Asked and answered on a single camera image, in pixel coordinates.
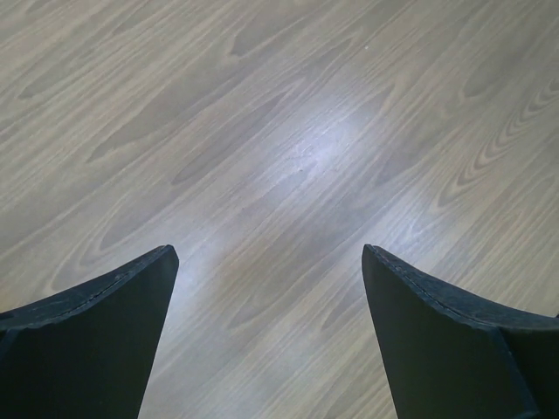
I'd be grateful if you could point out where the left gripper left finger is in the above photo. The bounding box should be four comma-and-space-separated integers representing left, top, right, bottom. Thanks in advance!
1, 245, 179, 418

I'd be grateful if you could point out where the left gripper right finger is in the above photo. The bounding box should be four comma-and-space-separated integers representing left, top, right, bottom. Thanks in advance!
362, 245, 558, 418

